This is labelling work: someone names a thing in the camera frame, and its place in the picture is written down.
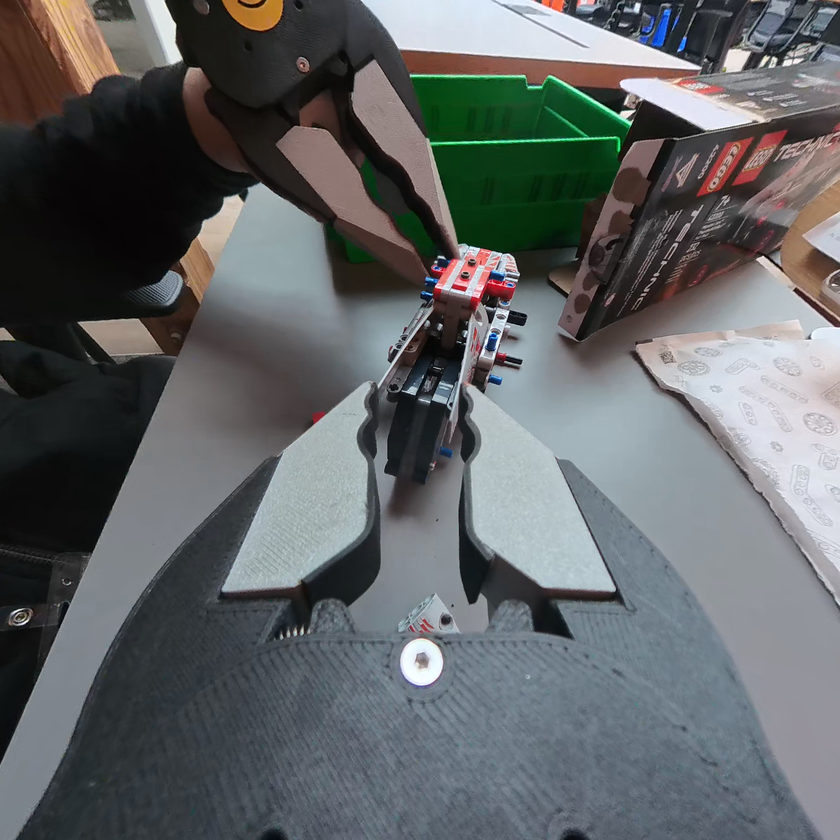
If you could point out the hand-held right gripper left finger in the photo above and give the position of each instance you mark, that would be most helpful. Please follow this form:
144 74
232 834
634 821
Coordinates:
302 518

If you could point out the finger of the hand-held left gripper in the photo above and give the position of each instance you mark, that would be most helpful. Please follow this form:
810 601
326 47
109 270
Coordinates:
334 177
400 138

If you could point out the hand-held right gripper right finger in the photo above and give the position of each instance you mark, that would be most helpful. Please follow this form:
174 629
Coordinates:
531 525

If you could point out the red grey lego vehicle model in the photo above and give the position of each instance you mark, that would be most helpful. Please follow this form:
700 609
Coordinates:
469 279

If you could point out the person's left forearm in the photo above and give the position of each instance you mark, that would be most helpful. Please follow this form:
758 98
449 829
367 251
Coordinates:
98 197

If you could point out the grey printed lego panel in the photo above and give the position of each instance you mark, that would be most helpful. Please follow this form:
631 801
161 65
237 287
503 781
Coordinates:
426 617

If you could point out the black lego set box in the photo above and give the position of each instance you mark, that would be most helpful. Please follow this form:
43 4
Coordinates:
689 223

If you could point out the person's left hand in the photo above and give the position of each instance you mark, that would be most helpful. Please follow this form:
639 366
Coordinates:
210 141

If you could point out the green plastic bin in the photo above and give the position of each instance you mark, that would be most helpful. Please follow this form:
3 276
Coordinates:
525 170

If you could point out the black office chair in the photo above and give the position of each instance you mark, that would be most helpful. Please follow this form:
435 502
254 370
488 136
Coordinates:
154 295

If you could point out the black zip jacket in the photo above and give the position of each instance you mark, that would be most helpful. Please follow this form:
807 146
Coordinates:
65 426

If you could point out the printed paper bag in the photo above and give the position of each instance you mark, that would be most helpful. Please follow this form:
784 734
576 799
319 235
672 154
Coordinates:
774 426

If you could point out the row of black office chairs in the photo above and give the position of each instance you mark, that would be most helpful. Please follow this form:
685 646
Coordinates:
774 26

